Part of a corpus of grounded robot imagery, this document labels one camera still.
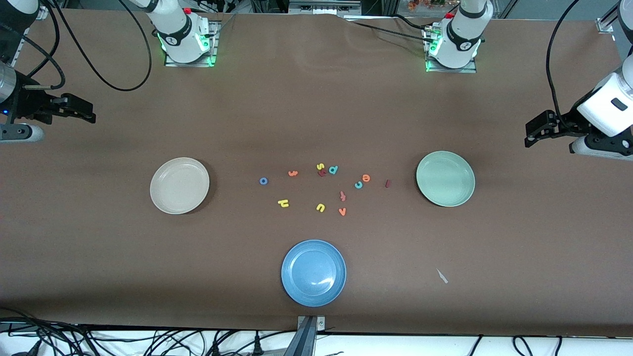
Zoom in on blue plate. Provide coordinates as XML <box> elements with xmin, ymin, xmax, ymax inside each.
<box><xmin>281</xmin><ymin>240</ymin><xmax>347</xmax><ymax>307</ymax></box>

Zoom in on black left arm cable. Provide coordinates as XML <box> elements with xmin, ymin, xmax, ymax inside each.
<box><xmin>545</xmin><ymin>0</ymin><xmax>580</xmax><ymax>130</ymax></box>

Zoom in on black cable on table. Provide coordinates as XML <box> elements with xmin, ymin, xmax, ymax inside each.
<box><xmin>346</xmin><ymin>17</ymin><xmax>437</xmax><ymax>43</ymax></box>

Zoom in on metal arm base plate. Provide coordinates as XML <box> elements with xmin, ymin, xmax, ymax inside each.
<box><xmin>423</xmin><ymin>25</ymin><xmax>478</xmax><ymax>74</ymax></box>
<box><xmin>164</xmin><ymin>20</ymin><xmax>219</xmax><ymax>67</ymax></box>

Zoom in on tangled black floor cables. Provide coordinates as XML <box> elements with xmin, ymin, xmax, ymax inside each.
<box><xmin>0</xmin><ymin>307</ymin><xmax>297</xmax><ymax>356</ymax></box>

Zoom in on pale green plate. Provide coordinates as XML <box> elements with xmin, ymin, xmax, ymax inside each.
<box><xmin>416</xmin><ymin>151</ymin><xmax>476</xmax><ymax>207</ymax></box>

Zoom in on looped black floor cable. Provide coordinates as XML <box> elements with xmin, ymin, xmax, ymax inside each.
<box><xmin>511</xmin><ymin>336</ymin><xmax>535</xmax><ymax>356</ymax></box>

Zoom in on grey metal device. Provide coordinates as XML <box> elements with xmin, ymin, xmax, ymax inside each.
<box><xmin>288</xmin><ymin>0</ymin><xmax>362</xmax><ymax>15</ymax></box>

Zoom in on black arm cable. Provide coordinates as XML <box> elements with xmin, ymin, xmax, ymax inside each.
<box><xmin>22</xmin><ymin>0</ymin><xmax>152</xmax><ymax>92</ymax></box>
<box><xmin>545</xmin><ymin>0</ymin><xmax>580</xmax><ymax>130</ymax></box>

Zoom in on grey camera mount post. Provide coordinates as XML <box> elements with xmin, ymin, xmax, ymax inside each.
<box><xmin>284</xmin><ymin>315</ymin><xmax>326</xmax><ymax>356</ymax></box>

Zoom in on beige brown plate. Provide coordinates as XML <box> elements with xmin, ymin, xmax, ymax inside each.
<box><xmin>150</xmin><ymin>157</ymin><xmax>210</xmax><ymax>215</ymax></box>

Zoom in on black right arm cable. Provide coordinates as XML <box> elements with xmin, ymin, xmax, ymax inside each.
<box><xmin>22</xmin><ymin>0</ymin><xmax>152</xmax><ymax>92</ymax></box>

